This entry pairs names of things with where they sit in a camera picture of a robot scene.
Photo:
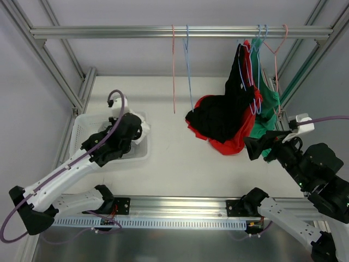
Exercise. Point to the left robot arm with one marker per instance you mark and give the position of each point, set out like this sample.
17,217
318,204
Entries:
42,203

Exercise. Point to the light blue hanger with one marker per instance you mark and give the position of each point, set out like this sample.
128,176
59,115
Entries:
187,62

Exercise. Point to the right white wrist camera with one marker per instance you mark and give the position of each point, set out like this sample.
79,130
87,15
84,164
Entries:
298,126

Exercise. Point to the aluminium hanging rail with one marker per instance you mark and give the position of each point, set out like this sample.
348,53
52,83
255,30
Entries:
129,32

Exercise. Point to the aluminium frame right posts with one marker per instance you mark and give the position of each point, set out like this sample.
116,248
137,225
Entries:
305,54

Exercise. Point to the green tank top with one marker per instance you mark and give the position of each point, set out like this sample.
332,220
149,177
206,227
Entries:
266,120

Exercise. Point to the white slotted cable duct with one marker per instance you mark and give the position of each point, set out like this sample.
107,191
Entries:
152,223

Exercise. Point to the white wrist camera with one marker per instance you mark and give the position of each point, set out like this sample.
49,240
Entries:
115,105
298,126

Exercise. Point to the aluminium frame left posts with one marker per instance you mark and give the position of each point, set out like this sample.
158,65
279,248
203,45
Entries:
79,100

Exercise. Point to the white plastic basket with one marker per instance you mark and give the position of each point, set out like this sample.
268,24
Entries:
87,124

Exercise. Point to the black tank top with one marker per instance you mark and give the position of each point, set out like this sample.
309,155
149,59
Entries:
219,117

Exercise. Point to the aluminium frame posts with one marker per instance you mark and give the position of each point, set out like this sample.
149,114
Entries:
305,54
79,100

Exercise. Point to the red tank top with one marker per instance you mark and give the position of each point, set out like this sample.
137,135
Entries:
234,145

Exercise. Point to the pink hanger with green top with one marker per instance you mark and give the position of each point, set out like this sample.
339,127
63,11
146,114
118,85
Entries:
277,110

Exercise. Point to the white tank top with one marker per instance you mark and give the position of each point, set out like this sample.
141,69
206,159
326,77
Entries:
145,129

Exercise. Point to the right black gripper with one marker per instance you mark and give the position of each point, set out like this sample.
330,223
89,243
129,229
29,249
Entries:
271,147

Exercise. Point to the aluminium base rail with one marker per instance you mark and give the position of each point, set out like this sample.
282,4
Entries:
206,207

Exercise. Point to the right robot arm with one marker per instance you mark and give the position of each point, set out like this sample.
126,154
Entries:
314,171

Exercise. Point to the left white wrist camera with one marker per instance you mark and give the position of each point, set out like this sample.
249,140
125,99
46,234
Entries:
115,105

